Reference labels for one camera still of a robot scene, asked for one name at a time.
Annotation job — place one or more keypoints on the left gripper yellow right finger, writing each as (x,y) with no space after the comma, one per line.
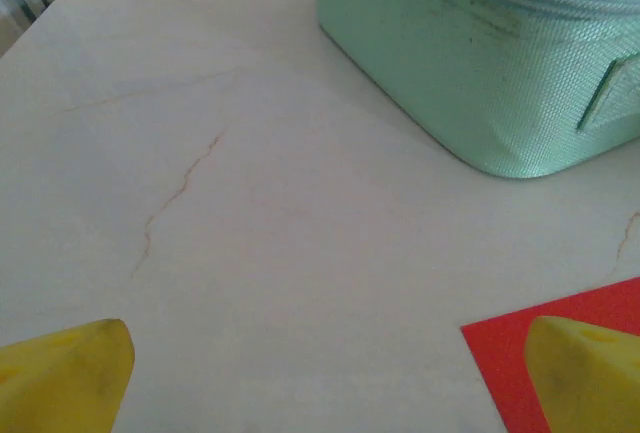
(590,383)

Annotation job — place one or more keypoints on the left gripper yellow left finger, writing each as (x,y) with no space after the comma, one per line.
(65,383)

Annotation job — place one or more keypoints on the red square paper sheet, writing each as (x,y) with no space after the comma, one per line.
(500,363)

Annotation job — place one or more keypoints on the mint green zip pouch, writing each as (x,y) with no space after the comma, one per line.
(450,53)

